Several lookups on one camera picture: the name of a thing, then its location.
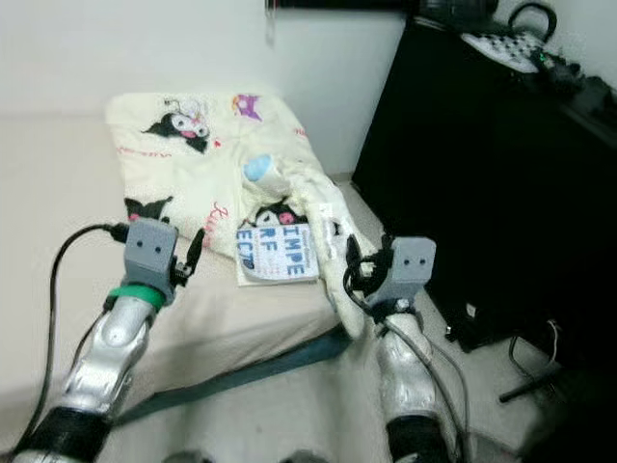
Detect white book blue letters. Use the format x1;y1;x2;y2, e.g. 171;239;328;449
236;224;321;286

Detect cream cartoon print blanket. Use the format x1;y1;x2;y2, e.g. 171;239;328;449
106;90;372;339

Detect light blue round cap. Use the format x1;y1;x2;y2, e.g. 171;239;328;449
244;154;276;184

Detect cream mattress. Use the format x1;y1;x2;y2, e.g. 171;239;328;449
0;114;358;454

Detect grey left robot leg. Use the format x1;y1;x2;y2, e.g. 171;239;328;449
164;450;213;463

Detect grey robot leg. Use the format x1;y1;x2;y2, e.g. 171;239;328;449
164;450;213;463
280;451;338;463

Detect grey right robot leg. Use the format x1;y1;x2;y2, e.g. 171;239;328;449
280;451;338;463

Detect black stand foot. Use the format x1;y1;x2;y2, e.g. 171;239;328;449
499;374;579;404

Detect white checkered board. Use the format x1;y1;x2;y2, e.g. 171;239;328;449
463;31;541;73

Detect black headphones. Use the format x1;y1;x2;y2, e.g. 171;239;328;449
506;0;560;40

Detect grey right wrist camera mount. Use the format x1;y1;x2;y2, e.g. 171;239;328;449
368;236;437;310

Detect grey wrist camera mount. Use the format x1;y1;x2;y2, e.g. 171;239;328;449
368;236;437;310
125;218;180;290

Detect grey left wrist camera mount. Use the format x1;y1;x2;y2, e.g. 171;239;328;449
125;218;180;290

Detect blue fabric bed frame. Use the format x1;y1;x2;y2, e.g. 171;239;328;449
116;328;353;425

